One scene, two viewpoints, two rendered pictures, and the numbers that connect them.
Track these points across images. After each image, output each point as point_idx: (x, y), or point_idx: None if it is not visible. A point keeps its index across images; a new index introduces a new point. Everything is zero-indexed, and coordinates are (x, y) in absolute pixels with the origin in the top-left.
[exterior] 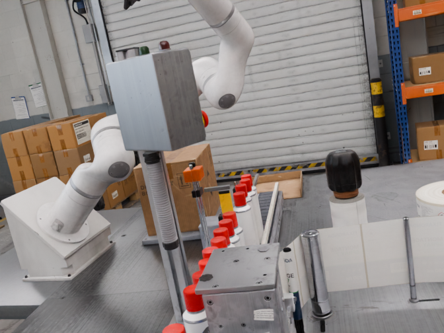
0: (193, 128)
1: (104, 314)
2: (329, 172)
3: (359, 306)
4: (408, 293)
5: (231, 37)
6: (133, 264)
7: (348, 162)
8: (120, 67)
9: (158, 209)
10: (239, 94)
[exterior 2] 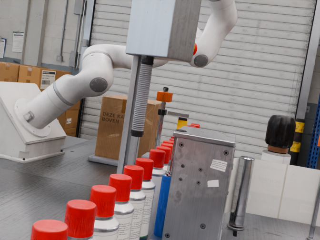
0: (186, 49)
1: (51, 188)
2: (270, 127)
3: (266, 231)
4: (306, 235)
5: (221, 13)
6: (78, 169)
7: (287, 123)
8: None
9: (138, 101)
10: (211, 59)
